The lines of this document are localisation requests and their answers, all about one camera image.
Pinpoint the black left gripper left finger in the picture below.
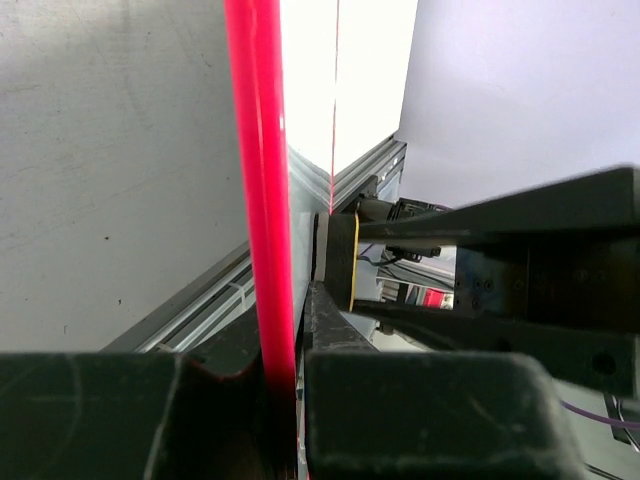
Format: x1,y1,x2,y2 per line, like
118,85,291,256
1,311,273,479

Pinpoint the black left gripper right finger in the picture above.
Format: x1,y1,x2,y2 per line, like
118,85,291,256
304,282,585,479

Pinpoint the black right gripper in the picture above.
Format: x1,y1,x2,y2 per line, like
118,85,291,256
353,166,639,399

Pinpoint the round yellow black eraser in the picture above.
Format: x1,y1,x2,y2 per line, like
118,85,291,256
311,212,360,312

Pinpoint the pink framed whiteboard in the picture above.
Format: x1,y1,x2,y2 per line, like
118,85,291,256
224,1,338,479

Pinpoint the aluminium front rail frame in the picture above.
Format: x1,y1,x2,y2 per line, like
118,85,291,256
104,137,407,353

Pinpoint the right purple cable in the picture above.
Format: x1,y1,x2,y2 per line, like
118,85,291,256
557,397,640,429

